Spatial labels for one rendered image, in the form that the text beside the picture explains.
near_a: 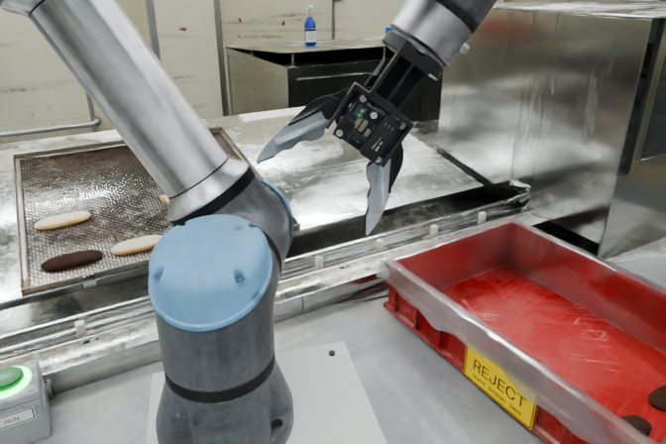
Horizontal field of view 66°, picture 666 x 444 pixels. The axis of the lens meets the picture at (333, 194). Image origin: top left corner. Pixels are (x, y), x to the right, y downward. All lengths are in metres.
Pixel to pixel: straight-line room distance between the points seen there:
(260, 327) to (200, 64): 3.91
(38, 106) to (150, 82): 3.97
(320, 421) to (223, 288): 0.23
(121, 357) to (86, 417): 0.09
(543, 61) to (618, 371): 0.63
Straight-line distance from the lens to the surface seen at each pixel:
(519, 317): 0.97
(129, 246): 1.03
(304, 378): 0.69
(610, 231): 1.19
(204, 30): 4.35
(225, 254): 0.50
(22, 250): 1.09
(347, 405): 0.66
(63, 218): 1.13
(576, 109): 1.16
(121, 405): 0.82
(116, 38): 0.60
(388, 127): 0.51
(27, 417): 0.79
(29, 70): 4.51
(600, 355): 0.93
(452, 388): 0.81
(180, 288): 0.48
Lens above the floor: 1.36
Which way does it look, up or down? 23 degrees down
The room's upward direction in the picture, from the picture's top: straight up
